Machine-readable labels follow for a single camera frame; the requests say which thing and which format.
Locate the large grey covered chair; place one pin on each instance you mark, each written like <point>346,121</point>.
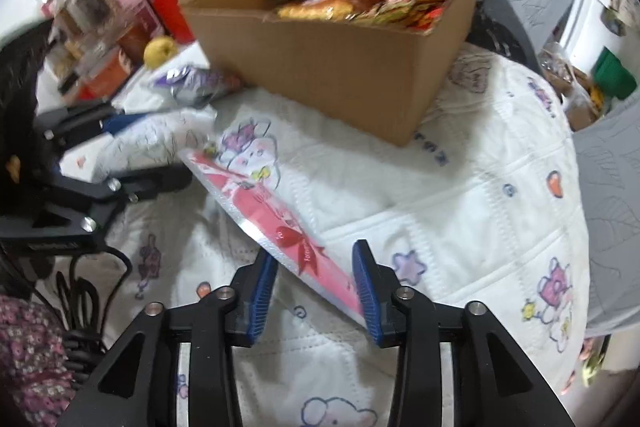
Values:
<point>615,217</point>

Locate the printed quilted tablecloth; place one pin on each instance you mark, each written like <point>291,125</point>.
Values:
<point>400,187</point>

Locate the red and white packet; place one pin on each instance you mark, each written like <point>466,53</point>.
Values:
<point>280,222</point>

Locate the person's floral clothing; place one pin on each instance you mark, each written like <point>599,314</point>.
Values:
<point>30,357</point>

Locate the pile of bags and boxes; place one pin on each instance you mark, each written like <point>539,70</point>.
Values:
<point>565,82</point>

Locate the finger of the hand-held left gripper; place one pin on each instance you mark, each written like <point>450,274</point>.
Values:
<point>120,121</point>
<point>150,182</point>

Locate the colourful green-red snack packet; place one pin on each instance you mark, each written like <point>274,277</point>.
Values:
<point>400,9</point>

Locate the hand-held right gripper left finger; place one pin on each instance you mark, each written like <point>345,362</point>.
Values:
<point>260,302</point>

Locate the purple and silver snack packet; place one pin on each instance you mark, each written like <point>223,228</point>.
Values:
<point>200,82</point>

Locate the brown cardboard box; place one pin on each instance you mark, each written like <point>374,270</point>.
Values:
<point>325,72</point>

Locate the green bag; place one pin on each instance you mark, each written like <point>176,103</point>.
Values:
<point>615,74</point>

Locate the pink bottle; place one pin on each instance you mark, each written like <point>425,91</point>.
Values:
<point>137,9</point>

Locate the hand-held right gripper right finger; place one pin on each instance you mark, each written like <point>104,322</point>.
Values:
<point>370,297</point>

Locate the yellow round fruit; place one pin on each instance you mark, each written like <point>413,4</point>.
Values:
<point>160,52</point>

